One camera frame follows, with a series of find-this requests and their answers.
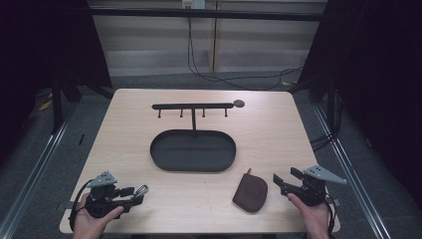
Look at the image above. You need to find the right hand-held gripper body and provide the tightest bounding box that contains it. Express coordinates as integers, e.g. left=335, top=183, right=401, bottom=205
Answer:
left=280, top=164, right=348, bottom=207

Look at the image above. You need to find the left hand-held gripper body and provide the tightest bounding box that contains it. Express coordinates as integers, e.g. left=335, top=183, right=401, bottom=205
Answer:
left=85, top=170, right=134, bottom=219

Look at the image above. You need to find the person's right hand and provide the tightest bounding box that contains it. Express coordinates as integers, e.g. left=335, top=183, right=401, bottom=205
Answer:
left=286, top=192, right=331, bottom=239

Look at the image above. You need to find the person's left hand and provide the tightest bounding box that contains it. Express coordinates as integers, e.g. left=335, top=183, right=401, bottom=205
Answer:
left=72, top=192, right=125, bottom=239

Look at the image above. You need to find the brown zip pouch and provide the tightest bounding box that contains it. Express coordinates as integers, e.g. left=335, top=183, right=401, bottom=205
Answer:
left=231, top=167, right=269, bottom=214

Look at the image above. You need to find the black hook stand with tray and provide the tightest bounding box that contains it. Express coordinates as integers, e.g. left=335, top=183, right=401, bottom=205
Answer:
left=149, top=99, right=247, bottom=173

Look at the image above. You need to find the yellow tape strip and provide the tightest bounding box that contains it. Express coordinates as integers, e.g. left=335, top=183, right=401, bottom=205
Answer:
left=38, top=99, right=54, bottom=113

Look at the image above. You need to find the dark curtain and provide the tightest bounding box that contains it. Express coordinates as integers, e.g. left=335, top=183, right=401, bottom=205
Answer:
left=0, top=0, right=113, bottom=167
left=297, top=0, right=422, bottom=200

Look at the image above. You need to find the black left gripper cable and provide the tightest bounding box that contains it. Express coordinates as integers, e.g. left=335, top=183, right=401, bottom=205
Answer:
left=68, top=178, right=95, bottom=232

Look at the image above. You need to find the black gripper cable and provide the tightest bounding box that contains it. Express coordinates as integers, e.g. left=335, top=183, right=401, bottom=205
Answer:
left=68, top=178, right=95, bottom=232
left=323, top=190, right=337, bottom=239

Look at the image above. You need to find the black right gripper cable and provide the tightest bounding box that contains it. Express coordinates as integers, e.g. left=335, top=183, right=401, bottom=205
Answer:
left=323, top=190, right=337, bottom=239

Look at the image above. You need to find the black cable bundle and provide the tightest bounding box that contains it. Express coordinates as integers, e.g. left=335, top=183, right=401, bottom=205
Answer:
left=309, top=131, right=336, bottom=153

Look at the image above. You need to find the aluminium floor rail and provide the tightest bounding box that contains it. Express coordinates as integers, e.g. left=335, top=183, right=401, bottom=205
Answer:
left=312, top=104, right=394, bottom=239
left=0, top=106, right=79, bottom=239

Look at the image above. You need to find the black metal stand post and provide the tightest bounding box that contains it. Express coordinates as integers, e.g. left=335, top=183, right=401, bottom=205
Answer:
left=51, top=74, right=65, bottom=135
left=325, top=78, right=336, bottom=133

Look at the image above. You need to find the black hanging cable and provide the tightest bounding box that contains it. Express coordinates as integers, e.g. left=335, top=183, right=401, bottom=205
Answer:
left=186, top=16, right=305, bottom=92

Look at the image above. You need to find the black horizontal frame bar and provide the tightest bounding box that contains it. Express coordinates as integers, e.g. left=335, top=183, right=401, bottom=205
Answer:
left=89, top=7, right=327, bottom=23

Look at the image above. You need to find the white wall socket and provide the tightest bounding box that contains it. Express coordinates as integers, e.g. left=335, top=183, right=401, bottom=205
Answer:
left=181, top=0, right=207, bottom=11

